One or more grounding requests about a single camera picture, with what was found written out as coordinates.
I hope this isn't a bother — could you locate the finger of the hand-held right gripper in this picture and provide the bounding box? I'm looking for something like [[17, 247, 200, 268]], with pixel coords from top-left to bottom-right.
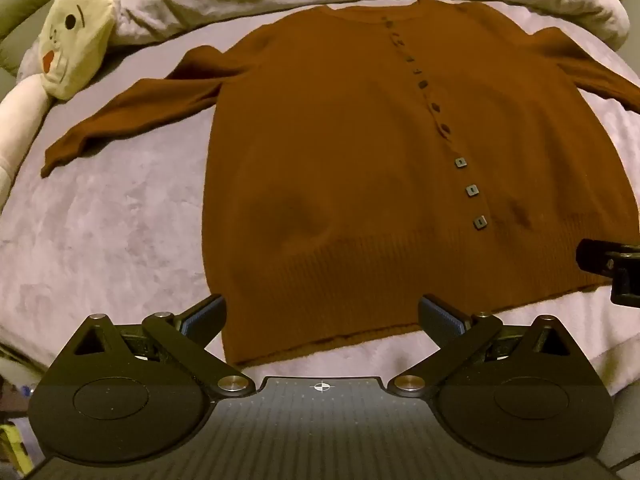
[[575, 239, 640, 307]]

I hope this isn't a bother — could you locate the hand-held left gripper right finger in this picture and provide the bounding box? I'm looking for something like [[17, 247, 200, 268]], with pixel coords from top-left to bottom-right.
[[388, 294, 604, 398]]

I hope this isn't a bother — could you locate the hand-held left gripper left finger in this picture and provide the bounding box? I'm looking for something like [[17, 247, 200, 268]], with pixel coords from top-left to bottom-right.
[[47, 294, 256, 398]]

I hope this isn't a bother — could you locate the brown knit button cardigan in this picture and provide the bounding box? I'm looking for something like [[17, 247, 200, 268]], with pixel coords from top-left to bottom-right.
[[41, 0, 640, 367]]

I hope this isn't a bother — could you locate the cream-faced pink plush toy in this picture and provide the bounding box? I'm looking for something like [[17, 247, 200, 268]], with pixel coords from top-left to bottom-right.
[[0, 0, 119, 206]]

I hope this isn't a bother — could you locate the grey headboard cushion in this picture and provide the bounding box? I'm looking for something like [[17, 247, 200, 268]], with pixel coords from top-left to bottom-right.
[[0, 0, 71, 77]]

